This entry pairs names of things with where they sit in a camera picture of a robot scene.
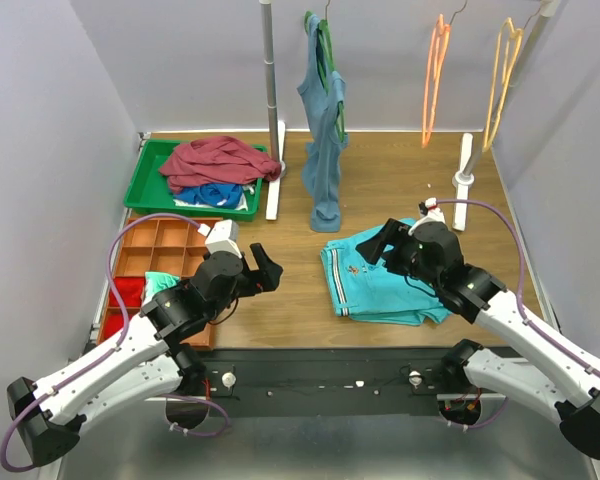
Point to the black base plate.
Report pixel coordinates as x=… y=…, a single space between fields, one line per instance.
x=310 y=382

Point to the maroon tank top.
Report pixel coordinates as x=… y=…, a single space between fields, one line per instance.
x=217 y=159

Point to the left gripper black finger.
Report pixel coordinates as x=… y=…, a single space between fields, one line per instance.
x=263 y=261
x=267 y=278

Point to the orange plastic hanger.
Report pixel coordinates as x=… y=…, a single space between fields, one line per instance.
x=438 y=47

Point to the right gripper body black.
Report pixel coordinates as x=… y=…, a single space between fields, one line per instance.
x=421 y=270

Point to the right rack pole silver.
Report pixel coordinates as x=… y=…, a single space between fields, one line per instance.
x=533 y=29

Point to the turquoise folded shorts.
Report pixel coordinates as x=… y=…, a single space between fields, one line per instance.
x=368 y=293

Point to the yellow plastic hanger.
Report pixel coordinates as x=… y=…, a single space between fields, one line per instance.
x=507 y=51

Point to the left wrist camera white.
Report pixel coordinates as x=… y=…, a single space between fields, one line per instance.
x=221 y=237

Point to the left rack pole silver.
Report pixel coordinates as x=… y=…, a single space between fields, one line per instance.
x=269 y=62

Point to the rack pole silver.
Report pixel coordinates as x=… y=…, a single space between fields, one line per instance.
x=533 y=29
x=269 y=62

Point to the green plastic tray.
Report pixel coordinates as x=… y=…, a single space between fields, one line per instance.
x=148 y=191

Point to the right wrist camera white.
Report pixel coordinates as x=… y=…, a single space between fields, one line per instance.
x=430 y=211

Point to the mint green cloth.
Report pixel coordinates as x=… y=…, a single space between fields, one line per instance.
x=156 y=282

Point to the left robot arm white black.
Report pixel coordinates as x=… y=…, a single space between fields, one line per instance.
x=148 y=357

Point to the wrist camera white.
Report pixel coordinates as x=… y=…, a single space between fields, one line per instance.
x=221 y=237
x=430 y=211

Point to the green plastic hanger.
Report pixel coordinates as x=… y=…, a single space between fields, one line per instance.
x=326 y=68

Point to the blue shirt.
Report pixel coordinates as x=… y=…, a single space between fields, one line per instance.
x=217 y=195

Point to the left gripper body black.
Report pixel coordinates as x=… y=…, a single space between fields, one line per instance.
x=252 y=276

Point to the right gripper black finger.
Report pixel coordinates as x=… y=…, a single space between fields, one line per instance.
x=394 y=229
x=379 y=247

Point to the right rack foot white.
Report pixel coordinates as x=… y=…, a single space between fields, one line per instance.
x=462 y=183

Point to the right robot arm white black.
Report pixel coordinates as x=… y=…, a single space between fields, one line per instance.
x=561 y=380

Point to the grey-blue tank top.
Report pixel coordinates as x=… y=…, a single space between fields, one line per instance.
x=321 y=173

